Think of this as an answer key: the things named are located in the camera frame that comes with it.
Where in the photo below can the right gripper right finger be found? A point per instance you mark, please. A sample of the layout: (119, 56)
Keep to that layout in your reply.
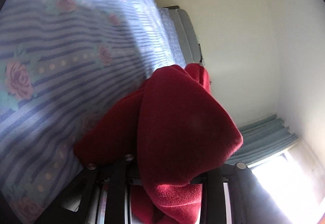
(232, 194)

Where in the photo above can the window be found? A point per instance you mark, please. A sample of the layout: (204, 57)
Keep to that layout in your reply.
(292, 187)

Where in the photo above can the red sweater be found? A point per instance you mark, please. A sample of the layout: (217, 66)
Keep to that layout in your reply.
(178, 131)

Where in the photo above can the grey padded headboard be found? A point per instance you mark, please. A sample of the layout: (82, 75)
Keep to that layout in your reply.
(182, 38)

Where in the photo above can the teal curtain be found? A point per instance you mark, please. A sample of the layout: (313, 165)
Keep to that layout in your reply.
(262, 139)

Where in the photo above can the blue floral bed sheet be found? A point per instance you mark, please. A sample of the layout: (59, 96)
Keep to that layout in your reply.
(64, 64)

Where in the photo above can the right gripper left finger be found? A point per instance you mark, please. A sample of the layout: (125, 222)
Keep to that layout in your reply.
(103, 192)

